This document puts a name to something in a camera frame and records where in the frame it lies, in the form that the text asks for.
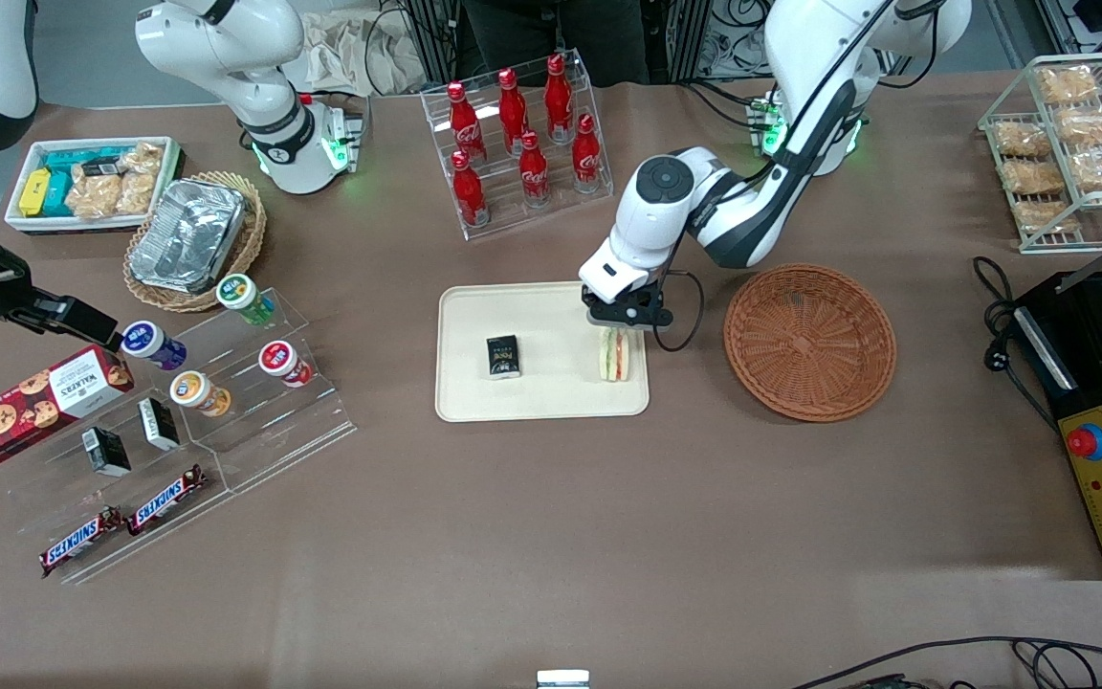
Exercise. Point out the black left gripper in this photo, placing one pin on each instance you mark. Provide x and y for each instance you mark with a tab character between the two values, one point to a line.
629	311

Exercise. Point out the triangular sandwich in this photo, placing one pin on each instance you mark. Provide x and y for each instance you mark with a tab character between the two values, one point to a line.
614	359

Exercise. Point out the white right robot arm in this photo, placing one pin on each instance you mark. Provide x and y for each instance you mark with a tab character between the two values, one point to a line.
274	144

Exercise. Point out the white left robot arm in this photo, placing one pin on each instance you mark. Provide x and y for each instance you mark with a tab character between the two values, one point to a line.
656	220

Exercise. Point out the cream plastic tray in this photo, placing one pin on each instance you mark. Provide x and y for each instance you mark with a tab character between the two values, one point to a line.
551	383

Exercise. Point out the light tan wicker basket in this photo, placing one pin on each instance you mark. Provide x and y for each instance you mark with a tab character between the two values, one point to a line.
250	239

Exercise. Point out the brown round wicker basket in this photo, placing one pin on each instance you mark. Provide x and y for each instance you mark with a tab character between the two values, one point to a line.
809	344

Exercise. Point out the purple snack can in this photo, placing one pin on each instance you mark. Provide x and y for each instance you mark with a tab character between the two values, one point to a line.
154	344

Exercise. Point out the red Walkers cookie box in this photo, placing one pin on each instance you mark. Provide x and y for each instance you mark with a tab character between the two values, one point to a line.
34	402

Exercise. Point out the small black box gold print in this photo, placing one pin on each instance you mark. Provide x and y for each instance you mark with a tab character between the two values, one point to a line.
503	357

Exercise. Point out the clear bag of crackers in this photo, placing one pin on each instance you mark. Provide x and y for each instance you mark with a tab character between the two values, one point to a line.
140	177
92	196

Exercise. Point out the small black white box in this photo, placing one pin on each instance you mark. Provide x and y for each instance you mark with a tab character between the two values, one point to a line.
159	423
106	452

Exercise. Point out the aluminium foil container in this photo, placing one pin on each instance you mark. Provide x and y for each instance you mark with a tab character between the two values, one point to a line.
187	234

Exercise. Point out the orange snack can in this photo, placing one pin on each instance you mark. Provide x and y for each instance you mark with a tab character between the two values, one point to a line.
199	392

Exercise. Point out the yellow small box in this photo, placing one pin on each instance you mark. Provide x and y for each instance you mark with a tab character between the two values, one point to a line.
34	191

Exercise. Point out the teal box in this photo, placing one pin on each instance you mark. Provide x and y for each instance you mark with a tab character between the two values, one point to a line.
61	182

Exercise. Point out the clear acrylic bottle rack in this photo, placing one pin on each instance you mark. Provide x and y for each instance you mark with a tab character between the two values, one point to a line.
513	215

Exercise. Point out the green lid snack can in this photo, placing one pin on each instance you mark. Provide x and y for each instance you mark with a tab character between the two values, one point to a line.
245	297

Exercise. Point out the white plastic bin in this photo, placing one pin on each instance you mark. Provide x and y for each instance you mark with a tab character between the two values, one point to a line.
20	158

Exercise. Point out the red cola bottle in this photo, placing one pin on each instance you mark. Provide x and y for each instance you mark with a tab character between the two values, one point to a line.
560	100
586	158
534	172
465	124
513	110
470	191

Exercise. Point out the clear acrylic stepped stand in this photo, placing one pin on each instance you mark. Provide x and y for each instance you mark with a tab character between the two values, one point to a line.
63	498
274	431

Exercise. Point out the Snickers bar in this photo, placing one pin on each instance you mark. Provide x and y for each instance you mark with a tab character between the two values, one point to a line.
82	541
166	500

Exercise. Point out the red snack can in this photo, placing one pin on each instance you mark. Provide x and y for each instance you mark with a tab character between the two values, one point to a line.
283	364

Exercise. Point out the person in dark clothes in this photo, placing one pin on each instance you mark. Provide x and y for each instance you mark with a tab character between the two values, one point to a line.
551	33

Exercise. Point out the black machine yellow panel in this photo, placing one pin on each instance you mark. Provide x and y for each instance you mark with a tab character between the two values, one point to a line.
1087	383

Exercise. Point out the red emergency stop button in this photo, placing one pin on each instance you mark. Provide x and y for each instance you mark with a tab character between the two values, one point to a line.
1085	442

